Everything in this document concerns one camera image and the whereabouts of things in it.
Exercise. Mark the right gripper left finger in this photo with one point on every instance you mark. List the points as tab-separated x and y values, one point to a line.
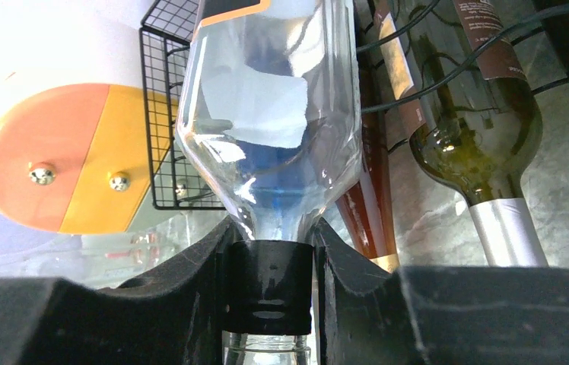
167	315

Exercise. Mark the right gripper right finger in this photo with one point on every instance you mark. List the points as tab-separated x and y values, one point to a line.
437	314

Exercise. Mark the clear bottle white label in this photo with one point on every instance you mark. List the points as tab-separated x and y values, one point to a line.
102	260

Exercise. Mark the clear bottle gold black label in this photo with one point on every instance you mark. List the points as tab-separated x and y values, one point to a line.
282	74

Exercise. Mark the dark wine bottle gold foil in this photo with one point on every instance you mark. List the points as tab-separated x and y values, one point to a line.
366	208

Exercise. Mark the blue plastic bottle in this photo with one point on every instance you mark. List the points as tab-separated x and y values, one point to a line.
281	174

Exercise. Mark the green wine bottle silver foil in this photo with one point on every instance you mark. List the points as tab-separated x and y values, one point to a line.
476	133

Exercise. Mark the cream round drawer cabinet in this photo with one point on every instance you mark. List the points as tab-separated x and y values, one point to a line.
84	121

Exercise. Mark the black wire wine rack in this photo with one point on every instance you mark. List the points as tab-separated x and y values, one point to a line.
264	100

